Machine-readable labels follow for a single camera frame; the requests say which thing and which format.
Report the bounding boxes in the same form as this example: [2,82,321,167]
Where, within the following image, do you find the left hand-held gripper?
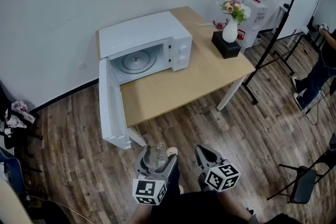
[132,146,180,207]

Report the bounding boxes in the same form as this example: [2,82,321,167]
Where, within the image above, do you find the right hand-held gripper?
[195,144,242,194]

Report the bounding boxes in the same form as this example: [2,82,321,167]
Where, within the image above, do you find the clear glass cup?
[143,142,169,168]

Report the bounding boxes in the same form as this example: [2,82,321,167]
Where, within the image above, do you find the white microwave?
[96,10,193,151]

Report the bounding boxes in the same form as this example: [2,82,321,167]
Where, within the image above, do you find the person's right forearm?
[215,190,260,224]

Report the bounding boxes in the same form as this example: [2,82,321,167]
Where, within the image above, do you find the person's left forearm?
[132,202,159,224]

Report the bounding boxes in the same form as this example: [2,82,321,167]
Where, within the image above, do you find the glass microwave turntable plate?
[121,49,154,74]

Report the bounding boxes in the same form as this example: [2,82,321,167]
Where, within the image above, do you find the person's light shoe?
[166,146,180,157]

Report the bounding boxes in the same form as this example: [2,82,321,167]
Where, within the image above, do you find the person's black shorts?
[146,157,302,224]

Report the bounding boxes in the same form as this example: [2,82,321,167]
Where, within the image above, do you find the wooden table with white legs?
[96,6,257,147]

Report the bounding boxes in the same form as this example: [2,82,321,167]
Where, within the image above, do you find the black folding chair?
[267,148,336,205]

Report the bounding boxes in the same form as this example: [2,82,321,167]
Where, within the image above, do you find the black square box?
[211,30,242,60]

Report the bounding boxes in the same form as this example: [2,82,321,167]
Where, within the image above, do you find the white ceramic vase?
[222,18,239,44]

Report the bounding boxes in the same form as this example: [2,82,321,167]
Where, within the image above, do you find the red glass teapot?
[213,19,229,30]

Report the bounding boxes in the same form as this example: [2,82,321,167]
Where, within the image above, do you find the black office chair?
[0,81,44,158]

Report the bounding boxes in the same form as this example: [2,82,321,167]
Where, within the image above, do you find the white water dispenser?
[238,0,269,48]

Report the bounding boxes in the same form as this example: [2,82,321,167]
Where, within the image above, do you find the floral cloth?
[4,100,36,129]

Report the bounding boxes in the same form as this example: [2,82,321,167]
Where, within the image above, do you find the blue chair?
[0,146,27,200]

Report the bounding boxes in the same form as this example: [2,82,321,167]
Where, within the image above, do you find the pink and white flower bouquet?
[219,0,252,25]

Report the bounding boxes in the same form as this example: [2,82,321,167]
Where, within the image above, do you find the white desk corner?
[0,178,34,224]

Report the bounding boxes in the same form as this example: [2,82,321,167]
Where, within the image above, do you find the black-framed mobile whiteboard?
[243,0,324,105]

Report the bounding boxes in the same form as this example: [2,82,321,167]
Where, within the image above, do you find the thin white floor cable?
[26,193,107,224]

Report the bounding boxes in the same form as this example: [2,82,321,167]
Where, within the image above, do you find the black floor cable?
[304,90,332,126]

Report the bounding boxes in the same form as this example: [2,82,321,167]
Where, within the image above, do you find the white power cable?
[180,20,215,27]

